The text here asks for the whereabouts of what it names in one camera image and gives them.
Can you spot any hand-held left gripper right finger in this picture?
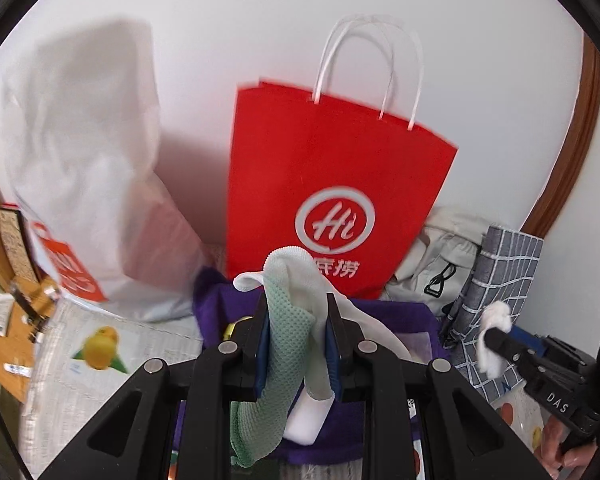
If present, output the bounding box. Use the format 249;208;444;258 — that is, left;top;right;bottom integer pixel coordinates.
325;292;553;480

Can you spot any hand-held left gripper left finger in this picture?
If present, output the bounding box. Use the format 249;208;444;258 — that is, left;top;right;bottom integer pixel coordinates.
37;287;273;480

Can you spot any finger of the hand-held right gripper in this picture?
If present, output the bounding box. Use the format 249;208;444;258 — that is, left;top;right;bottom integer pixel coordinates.
482;325;537;387

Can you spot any green mesh cloth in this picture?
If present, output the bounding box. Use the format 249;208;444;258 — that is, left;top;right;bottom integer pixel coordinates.
229;280;317;468

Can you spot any white cotton wad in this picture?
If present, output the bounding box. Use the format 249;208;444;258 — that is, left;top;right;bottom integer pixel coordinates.
475;301;513;377

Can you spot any purple cloth bag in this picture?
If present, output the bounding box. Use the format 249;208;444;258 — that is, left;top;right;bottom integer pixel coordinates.
172;265;438;480

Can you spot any white cloth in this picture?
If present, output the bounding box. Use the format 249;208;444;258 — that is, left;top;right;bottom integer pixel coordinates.
232;246;412;447

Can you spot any person's right hand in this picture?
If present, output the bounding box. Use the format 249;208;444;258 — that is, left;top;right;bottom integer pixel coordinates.
537;412;599;473

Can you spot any grey checked cloth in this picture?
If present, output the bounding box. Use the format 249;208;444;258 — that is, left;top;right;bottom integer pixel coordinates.
437;225;546;406

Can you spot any fruit print tablecloth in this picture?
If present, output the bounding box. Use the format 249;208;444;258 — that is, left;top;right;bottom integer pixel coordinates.
20;295;571;480

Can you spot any beige canvas bag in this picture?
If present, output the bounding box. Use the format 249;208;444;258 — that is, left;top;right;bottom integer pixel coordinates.
387;207;486;318

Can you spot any red paper bag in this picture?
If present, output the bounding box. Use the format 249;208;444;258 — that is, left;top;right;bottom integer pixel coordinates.
225;17;461;301

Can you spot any brown cardboard box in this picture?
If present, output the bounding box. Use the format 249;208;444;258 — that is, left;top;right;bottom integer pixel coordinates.
0;275;63;403

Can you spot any white plastic bag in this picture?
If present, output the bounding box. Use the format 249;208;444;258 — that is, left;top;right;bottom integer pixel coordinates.
0;17;206;323

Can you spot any wooden door frame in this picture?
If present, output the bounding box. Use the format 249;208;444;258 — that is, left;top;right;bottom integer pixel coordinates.
522;35;600;238

